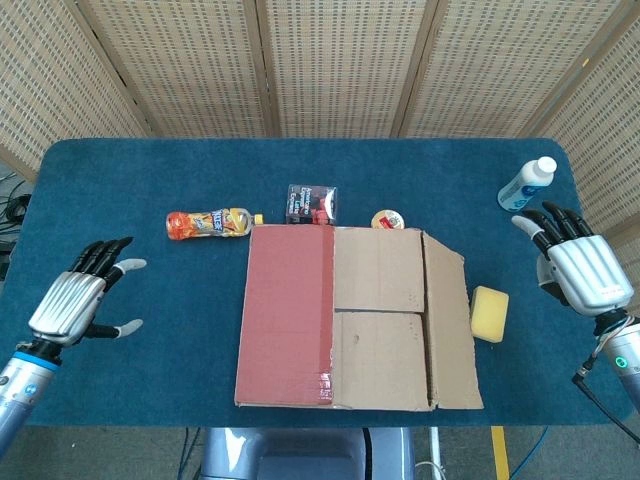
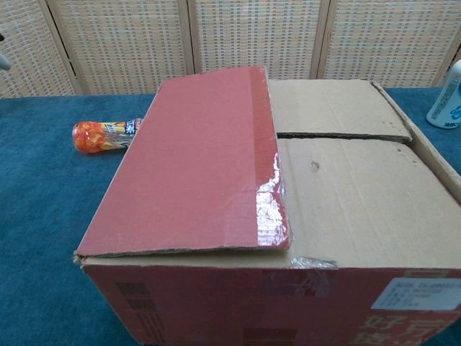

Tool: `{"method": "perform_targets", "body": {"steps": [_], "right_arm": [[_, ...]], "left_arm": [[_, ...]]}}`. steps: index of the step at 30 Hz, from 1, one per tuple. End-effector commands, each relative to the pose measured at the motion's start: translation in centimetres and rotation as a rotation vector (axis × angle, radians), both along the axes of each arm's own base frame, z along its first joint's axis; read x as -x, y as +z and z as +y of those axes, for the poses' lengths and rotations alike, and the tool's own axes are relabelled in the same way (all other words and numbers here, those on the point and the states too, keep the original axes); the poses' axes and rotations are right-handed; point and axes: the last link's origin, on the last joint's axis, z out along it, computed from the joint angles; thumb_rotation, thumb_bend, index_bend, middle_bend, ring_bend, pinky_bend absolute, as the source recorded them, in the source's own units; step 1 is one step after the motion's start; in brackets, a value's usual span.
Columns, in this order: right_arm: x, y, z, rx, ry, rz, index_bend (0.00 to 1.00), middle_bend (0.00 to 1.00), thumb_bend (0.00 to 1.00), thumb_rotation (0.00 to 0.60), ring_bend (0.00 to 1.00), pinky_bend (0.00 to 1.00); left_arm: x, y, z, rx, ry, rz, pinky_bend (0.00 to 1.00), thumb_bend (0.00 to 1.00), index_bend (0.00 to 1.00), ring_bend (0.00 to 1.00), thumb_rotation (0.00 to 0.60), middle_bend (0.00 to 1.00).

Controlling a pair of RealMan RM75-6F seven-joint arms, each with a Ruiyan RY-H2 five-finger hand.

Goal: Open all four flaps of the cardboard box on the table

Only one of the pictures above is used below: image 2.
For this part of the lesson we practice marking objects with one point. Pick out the white bottle blue label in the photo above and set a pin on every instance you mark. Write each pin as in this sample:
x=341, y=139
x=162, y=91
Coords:
x=446, y=104

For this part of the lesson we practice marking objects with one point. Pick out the red brown cardboard box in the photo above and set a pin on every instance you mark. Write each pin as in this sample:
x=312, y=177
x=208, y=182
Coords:
x=201, y=173

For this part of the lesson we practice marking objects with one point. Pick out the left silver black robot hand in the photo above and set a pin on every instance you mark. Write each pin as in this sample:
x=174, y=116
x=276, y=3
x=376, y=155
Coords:
x=3, y=64

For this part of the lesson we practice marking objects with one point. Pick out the blue carpet table cover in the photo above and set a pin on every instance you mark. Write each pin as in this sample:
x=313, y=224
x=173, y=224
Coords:
x=36, y=180

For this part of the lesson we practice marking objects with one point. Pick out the woven folding screen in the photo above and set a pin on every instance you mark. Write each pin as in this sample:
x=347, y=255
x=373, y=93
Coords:
x=252, y=43

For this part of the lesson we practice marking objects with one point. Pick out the orange drink bottle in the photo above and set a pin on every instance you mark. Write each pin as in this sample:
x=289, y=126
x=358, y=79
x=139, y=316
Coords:
x=97, y=138

